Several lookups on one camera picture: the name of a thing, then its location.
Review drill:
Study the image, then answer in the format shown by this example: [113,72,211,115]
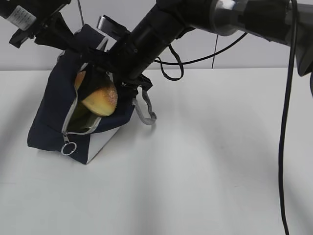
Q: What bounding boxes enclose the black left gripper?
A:
[0,0,85,54]

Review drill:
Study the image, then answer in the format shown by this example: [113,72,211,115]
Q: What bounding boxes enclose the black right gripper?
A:
[78,29,153,108]

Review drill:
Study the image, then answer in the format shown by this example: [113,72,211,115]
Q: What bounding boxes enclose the brown bread roll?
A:
[74,71,118,117]

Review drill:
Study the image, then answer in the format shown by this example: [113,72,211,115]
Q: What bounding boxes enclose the navy and white lunch bag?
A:
[27,23,157,166]

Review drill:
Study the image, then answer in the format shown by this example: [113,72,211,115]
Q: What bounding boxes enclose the yellow banana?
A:
[67,101,99,133]

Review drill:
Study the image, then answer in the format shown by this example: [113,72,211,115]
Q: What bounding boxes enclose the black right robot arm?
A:
[93,0,313,84]

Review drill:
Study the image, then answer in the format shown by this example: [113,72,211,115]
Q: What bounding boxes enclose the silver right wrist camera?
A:
[96,15,130,41]

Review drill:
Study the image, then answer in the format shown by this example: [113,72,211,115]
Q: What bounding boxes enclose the black cable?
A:
[156,0,313,235]

